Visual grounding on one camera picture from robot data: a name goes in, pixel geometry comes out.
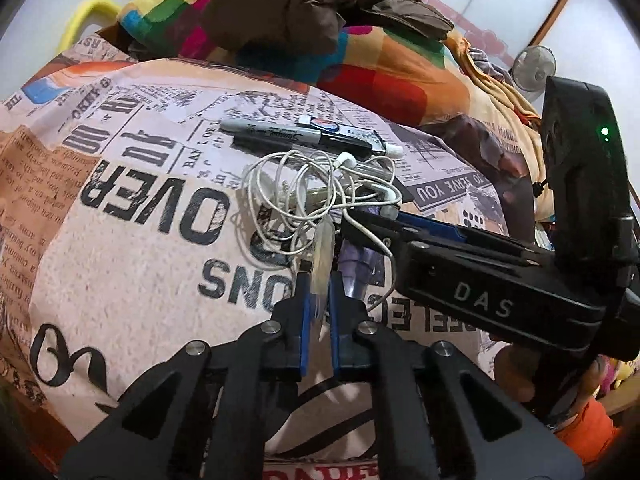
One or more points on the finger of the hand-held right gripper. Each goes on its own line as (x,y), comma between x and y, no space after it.
(435,226)
(372,227)

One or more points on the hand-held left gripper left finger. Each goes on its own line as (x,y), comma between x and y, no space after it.
(305,332)

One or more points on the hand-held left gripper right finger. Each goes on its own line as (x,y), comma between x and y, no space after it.
(336,332)

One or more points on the clear plastic bag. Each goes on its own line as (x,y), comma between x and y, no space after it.
(357,266)

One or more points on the grey marker pen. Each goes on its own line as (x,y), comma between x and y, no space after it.
(260,131)

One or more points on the person's right hand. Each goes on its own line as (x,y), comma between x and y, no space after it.
(512,372)

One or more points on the dark brown cloth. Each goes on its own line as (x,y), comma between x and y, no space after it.
(505,175)

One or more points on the black pen with white tip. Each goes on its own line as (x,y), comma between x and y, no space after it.
(280,143)

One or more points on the colourful checked blanket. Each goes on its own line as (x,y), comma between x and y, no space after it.
(400,75)

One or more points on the grey striped cloth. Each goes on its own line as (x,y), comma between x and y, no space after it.
(487,60)

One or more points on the newspaper print blanket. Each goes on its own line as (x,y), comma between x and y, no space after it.
(125,285)

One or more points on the white standing fan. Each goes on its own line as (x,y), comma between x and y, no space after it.
(532,67)

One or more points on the brown padded jacket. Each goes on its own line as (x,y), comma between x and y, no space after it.
(290,5)

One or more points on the wooden bed frame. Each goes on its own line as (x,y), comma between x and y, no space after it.
(114,39)

